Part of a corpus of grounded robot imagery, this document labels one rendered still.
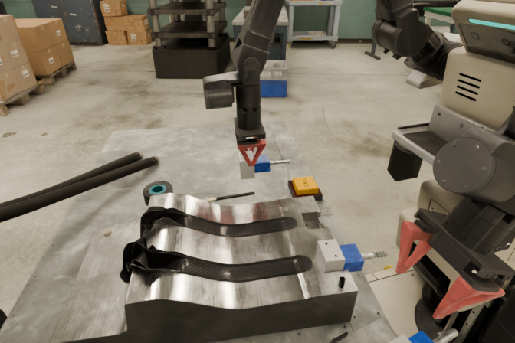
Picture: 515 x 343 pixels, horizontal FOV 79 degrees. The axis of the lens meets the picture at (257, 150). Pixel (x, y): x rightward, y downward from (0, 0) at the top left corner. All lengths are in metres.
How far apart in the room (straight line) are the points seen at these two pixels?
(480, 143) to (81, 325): 0.62
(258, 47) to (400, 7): 0.31
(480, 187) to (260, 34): 0.46
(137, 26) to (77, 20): 1.16
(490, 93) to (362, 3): 6.54
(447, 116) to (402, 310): 0.82
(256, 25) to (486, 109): 0.48
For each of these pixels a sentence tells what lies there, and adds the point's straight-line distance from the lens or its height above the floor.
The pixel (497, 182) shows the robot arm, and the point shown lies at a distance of 0.38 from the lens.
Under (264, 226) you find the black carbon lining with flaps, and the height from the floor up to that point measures 0.88.
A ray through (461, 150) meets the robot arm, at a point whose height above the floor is 1.20.
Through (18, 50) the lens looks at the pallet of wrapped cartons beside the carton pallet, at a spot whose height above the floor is 0.56.
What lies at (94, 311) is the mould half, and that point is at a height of 0.86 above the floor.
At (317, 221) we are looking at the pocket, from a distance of 0.74.
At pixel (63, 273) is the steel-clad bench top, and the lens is 0.83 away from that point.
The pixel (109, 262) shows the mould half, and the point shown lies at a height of 0.86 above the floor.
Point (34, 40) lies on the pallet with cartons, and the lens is 5.05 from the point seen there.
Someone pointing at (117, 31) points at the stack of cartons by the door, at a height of 0.26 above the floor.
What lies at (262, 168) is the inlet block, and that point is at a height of 0.93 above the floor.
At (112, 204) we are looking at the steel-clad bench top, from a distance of 0.97.
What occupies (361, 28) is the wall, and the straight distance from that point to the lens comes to 7.29.
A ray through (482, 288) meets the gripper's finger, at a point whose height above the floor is 1.07.
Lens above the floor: 1.36
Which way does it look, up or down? 30 degrees down
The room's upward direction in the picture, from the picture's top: straight up
